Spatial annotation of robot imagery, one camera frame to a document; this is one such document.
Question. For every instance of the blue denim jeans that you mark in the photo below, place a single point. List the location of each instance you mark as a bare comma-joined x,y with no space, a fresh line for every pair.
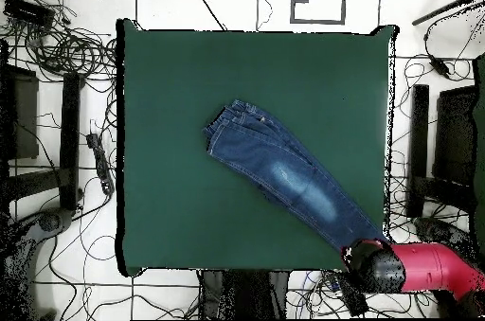
273,162

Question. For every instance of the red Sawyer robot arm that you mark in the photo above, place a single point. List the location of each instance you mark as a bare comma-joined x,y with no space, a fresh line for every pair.
424,268

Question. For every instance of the dark flat panel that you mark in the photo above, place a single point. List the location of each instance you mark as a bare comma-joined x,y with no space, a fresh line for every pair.
454,131
24,116

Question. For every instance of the black power strip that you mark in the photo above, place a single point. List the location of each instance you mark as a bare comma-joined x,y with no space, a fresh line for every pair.
100,162
352,298

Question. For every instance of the dark wheeled stand base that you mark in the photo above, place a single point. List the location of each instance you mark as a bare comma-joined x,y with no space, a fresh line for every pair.
49,220
435,228

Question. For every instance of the dark green table cloth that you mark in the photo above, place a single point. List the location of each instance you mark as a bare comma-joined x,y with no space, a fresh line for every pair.
322,71
480,146

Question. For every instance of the black power adapter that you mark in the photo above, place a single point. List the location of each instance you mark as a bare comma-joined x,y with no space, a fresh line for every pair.
439,65

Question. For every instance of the black tripod pole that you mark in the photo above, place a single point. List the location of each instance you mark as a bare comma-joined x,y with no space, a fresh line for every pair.
439,11

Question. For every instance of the black electronics box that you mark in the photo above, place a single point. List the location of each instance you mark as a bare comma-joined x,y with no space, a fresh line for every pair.
26,10

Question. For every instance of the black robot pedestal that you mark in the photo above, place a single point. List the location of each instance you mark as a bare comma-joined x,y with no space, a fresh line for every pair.
242,294

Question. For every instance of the black frame leg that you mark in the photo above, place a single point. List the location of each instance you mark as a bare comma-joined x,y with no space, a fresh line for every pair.
70,139
420,139

